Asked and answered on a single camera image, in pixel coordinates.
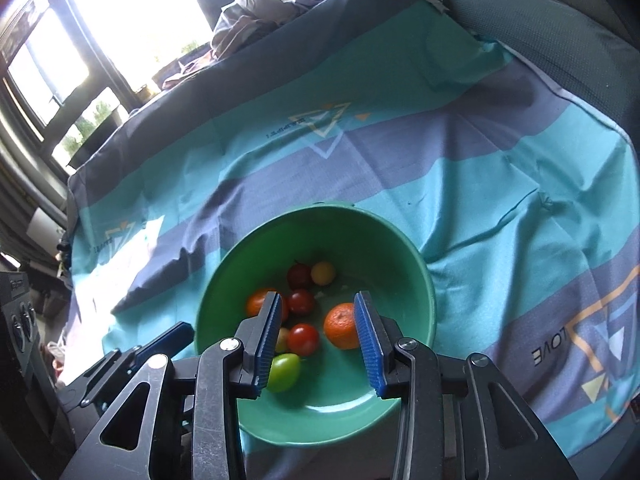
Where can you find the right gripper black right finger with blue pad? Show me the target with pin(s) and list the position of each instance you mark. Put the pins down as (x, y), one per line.
(459, 418)

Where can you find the teal purple patterned cloth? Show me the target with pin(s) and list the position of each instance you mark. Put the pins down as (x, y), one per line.
(522, 199)

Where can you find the crumpled clothes pile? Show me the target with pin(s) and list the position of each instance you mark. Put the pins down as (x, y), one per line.
(241, 23)

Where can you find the yellow-brown small fruit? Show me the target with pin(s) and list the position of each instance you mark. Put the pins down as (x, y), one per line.
(323, 273)
(282, 341)

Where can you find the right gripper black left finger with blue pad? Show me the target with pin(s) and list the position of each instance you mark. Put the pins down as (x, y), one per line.
(138, 436)

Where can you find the red cherry tomato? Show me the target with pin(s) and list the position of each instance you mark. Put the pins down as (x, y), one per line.
(303, 339)
(301, 302)
(299, 276)

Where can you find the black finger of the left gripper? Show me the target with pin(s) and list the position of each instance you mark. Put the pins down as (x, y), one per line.
(102, 382)

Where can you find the orange mandarin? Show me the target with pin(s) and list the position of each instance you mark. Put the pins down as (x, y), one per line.
(340, 328)
(255, 301)

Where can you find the grey sofa cushion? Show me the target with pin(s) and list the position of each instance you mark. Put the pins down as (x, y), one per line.
(589, 47)

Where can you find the window frame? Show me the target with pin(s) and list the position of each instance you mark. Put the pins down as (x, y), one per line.
(70, 66)

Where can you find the green plastic bowl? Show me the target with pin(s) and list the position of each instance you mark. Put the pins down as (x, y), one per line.
(332, 399)

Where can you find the green lime-shaped fruit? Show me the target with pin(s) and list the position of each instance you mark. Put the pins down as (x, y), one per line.
(284, 372)

